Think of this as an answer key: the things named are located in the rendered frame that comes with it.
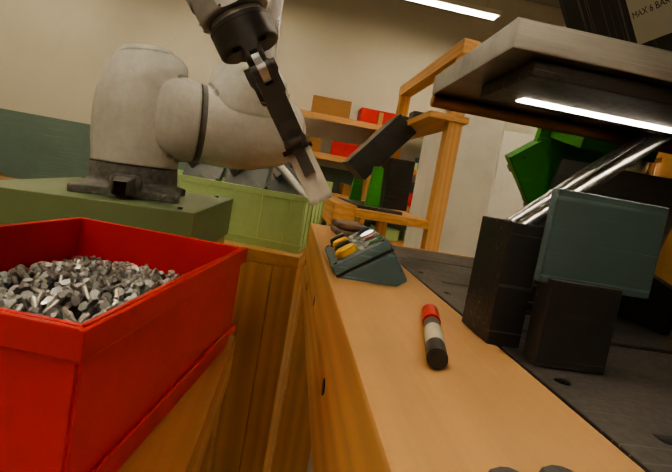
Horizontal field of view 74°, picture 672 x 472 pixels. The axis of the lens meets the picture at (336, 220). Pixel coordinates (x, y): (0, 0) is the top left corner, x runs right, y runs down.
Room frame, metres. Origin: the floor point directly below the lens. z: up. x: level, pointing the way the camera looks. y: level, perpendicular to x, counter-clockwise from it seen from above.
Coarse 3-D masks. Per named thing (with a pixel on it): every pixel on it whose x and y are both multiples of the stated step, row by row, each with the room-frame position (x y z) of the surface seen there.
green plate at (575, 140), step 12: (540, 132) 0.57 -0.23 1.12; (552, 132) 0.56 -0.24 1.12; (552, 144) 0.57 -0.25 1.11; (564, 144) 0.57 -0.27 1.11; (576, 144) 0.51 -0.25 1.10; (588, 144) 0.50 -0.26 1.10; (600, 144) 0.50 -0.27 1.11; (612, 144) 0.50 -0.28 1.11; (552, 156) 0.57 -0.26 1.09; (564, 156) 0.57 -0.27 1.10; (576, 156) 0.58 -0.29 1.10; (588, 156) 0.58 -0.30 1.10; (600, 156) 0.58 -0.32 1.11; (648, 156) 0.51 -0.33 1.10; (552, 168) 0.58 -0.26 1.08
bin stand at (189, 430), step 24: (216, 360) 0.48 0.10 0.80; (216, 384) 0.42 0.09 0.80; (192, 408) 0.37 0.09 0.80; (216, 408) 0.44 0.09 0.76; (168, 432) 0.33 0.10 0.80; (192, 432) 0.34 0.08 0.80; (216, 432) 0.55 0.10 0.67; (144, 456) 0.30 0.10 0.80; (168, 456) 0.31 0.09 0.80; (192, 456) 0.31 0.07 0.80
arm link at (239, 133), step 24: (216, 72) 0.88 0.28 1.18; (240, 72) 0.86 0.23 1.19; (216, 96) 0.85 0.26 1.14; (240, 96) 0.85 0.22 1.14; (288, 96) 0.93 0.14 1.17; (216, 120) 0.84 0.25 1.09; (240, 120) 0.85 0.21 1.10; (264, 120) 0.87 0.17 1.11; (216, 144) 0.85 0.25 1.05; (240, 144) 0.86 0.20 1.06; (264, 144) 0.88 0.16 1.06; (240, 168) 0.92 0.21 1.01; (264, 168) 0.94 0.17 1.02
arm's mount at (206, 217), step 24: (0, 192) 0.68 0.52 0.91; (24, 192) 0.68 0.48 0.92; (48, 192) 0.70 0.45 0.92; (72, 192) 0.74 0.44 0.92; (0, 216) 0.68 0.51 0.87; (24, 216) 0.68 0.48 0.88; (48, 216) 0.69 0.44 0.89; (72, 216) 0.69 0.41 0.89; (96, 216) 0.69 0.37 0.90; (120, 216) 0.70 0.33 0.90; (144, 216) 0.70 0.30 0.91; (168, 216) 0.70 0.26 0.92; (192, 216) 0.70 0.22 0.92; (216, 216) 0.89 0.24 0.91; (216, 240) 0.93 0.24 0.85
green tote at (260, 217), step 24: (192, 192) 1.33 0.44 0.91; (216, 192) 1.33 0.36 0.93; (240, 192) 1.32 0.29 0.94; (264, 192) 1.31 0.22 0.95; (240, 216) 1.32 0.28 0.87; (264, 216) 1.31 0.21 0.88; (288, 216) 1.30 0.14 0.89; (312, 216) 1.47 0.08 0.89; (240, 240) 1.32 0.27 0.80; (264, 240) 1.31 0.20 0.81; (288, 240) 1.31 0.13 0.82
